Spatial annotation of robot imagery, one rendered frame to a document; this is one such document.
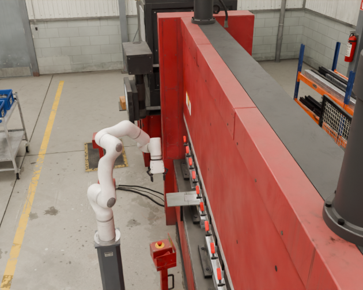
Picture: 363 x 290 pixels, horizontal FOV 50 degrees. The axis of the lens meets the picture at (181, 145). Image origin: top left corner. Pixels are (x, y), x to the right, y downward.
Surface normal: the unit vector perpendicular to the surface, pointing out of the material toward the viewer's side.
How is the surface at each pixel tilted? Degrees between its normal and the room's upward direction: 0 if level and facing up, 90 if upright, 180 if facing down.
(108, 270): 90
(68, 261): 0
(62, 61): 90
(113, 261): 90
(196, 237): 0
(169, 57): 90
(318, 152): 0
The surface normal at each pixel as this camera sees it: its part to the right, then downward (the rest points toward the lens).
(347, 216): -0.84, 0.26
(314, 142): -0.01, -0.88
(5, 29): 0.18, 0.47
